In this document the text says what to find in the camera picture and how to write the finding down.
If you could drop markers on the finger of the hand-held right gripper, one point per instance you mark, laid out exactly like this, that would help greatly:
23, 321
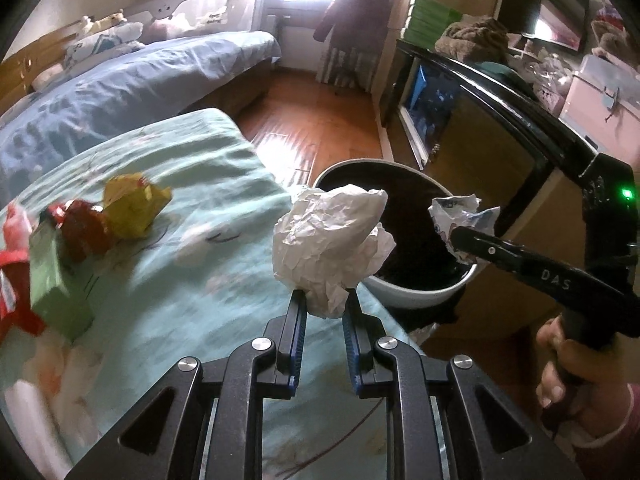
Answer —
500, 250

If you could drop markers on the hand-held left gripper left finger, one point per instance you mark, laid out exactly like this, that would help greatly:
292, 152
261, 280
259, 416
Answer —
297, 342

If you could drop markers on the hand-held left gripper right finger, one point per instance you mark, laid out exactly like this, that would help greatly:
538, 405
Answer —
351, 352

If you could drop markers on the white blue wrapper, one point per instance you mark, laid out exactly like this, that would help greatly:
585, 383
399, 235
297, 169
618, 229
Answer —
450, 212

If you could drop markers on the white bin with black bag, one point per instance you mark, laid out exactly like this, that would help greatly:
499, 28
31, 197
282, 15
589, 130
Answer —
410, 210

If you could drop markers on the white paper ball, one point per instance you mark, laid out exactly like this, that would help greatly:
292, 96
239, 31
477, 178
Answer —
325, 230

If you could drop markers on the yellow crinkled wrapper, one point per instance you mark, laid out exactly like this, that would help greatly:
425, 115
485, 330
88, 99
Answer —
132, 205

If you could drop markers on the red orange snack packet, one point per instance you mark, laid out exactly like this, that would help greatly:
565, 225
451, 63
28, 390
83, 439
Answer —
82, 232

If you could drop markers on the green cardboard box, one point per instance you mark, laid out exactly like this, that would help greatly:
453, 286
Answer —
52, 280

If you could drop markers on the person's right forearm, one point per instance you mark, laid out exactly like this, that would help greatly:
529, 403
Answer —
615, 450

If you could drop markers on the person's right hand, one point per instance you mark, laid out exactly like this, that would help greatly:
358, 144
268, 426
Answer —
585, 390

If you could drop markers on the black glass-door cabinet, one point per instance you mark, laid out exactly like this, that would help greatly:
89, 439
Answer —
480, 125

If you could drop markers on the teal floral blanket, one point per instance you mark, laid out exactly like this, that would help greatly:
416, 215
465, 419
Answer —
190, 270

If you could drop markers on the pink storage box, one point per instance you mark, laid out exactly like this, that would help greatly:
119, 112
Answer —
600, 95

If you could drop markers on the white perforated basket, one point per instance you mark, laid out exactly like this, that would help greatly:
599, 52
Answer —
550, 100

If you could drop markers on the white plastic bags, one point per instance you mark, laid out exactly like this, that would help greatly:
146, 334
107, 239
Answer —
547, 72

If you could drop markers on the dark green cloth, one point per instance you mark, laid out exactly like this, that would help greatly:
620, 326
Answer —
500, 70

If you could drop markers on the brown fuzzy blanket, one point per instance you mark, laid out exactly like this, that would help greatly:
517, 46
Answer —
475, 37

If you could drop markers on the black flat monitor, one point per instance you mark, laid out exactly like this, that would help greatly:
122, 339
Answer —
550, 10

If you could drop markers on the striped curtain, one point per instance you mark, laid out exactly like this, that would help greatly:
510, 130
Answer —
345, 67

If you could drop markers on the stack of green boxes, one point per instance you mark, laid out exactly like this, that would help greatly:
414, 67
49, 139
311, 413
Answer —
430, 15

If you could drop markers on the dark hanging coat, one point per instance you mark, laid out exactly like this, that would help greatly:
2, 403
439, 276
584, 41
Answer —
357, 15

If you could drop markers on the white radiator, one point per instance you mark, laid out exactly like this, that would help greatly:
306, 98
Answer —
297, 35

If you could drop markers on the bed with blue duvet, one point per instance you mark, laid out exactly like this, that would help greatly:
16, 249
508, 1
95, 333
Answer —
135, 85

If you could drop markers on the pink plush toy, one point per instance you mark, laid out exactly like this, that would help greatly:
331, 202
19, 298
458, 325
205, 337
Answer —
167, 26

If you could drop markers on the white blue patterned pillow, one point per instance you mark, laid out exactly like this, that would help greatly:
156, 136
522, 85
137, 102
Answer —
95, 45

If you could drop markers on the small white pillow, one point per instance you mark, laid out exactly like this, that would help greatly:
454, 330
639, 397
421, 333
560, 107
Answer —
47, 79

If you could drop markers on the yellow plush toy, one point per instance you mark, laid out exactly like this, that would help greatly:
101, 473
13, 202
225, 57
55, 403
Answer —
107, 21

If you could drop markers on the wooden headboard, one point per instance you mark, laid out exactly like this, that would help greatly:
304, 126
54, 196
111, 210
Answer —
30, 65

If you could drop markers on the wooden bed frame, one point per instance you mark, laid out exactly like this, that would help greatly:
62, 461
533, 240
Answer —
245, 90

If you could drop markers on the grey bed guard rail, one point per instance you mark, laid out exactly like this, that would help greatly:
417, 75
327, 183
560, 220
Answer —
200, 5

